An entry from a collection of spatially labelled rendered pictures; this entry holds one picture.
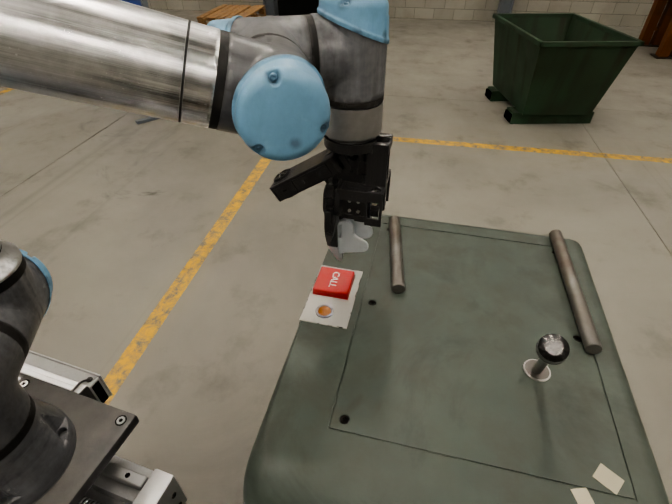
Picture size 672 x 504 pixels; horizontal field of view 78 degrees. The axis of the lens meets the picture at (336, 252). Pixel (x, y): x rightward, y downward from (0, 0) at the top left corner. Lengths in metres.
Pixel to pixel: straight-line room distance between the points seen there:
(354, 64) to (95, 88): 0.25
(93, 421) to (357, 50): 0.63
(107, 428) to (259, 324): 1.67
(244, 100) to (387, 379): 0.41
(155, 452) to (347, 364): 1.54
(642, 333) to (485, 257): 2.04
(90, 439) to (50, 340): 1.97
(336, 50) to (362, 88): 0.05
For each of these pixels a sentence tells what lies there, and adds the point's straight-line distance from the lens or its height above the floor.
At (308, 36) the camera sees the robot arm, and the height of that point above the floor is 1.65.
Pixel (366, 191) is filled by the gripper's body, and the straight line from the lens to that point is 0.54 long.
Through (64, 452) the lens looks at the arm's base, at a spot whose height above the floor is 1.18.
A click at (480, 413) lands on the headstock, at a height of 1.26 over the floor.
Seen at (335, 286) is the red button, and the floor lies 1.27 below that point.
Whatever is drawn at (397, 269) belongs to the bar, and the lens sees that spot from 0.71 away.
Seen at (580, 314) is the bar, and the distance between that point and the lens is 0.74.
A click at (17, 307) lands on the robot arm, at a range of 0.68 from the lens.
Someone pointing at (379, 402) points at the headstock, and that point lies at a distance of 0.58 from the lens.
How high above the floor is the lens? 1.75
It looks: 40 degrees down
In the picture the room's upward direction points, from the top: straight up
